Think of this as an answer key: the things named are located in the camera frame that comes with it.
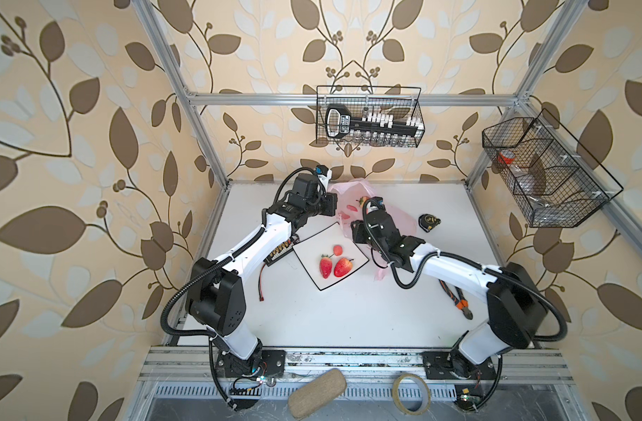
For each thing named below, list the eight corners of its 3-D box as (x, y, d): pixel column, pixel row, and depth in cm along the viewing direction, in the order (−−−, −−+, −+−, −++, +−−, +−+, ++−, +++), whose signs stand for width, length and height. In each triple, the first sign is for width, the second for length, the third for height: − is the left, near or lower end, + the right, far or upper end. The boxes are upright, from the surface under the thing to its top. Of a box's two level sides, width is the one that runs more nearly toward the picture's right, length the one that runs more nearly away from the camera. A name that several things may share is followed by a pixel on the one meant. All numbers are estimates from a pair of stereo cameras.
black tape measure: (426, 232, 104) (428, 229, 103) (414, 221, 108) (415, 218, 106) (440, 223, 107) (442, 220, 106) (428, 212, 111) (429, 209, 109)
